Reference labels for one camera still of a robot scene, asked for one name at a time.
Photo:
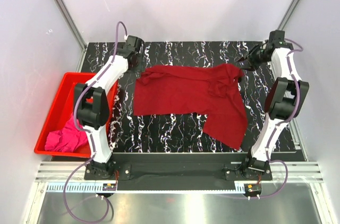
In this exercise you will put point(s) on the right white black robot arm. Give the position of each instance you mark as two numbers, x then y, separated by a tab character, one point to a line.
286	97

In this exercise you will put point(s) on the aluminium rail front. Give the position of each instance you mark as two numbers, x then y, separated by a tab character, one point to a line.
58	177

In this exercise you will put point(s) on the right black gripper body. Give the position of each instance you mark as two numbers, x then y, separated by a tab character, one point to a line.
256	56

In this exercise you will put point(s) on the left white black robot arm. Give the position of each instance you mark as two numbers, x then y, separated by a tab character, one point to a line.
91	109

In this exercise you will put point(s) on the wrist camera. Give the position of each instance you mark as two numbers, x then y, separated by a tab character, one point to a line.
133	43
276	38

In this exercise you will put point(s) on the dark red t shirt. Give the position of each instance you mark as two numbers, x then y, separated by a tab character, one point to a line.
211	91

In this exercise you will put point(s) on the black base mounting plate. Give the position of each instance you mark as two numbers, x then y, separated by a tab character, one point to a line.
176	172

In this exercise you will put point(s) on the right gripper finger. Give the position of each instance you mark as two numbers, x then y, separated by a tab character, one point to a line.
244	59
248	67

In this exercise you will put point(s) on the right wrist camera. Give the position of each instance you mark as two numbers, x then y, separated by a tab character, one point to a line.
276	38

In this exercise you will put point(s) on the left aluminium frame post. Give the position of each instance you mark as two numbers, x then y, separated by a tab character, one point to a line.
71	24

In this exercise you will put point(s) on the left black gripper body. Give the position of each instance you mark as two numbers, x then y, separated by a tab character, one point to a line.
139	66

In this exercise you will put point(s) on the red plastic bin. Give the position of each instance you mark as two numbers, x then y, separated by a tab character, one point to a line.
60	112

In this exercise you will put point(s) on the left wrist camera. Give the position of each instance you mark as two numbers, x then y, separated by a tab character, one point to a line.
133	43

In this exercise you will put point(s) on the pink t shirt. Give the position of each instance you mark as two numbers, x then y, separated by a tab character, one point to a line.
68	139

